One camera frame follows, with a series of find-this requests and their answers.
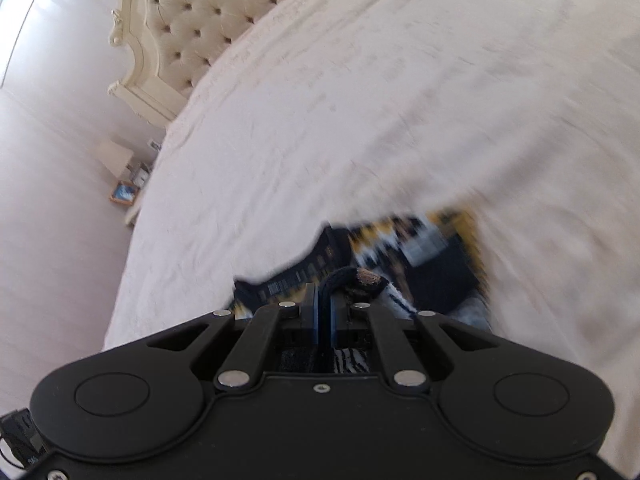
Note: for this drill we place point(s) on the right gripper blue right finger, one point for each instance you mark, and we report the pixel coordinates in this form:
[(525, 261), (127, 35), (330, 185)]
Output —
[(360, 334)]

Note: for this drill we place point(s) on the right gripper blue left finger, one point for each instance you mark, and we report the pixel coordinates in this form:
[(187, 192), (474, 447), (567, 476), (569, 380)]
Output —
[(278, 339)]

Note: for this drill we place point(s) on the white nightstand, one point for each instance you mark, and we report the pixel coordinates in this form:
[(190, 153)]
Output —
[(141, 178)]

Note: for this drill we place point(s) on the framed picture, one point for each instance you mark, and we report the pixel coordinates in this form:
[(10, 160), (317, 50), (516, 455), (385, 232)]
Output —
[(125, 193)]

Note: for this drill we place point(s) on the cream table lamp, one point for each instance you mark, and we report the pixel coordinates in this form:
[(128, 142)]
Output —
[(116, 158)]

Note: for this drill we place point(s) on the cream bed cover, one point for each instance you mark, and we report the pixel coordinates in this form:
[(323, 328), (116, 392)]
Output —
[(525, 112)]

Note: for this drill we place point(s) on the navy yellow white patterned sweater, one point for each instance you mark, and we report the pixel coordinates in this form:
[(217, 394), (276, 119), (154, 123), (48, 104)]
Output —
[(409, 263)]

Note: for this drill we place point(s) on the cream tufted headboard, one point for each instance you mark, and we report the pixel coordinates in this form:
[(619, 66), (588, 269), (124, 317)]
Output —
[(173, 43)]

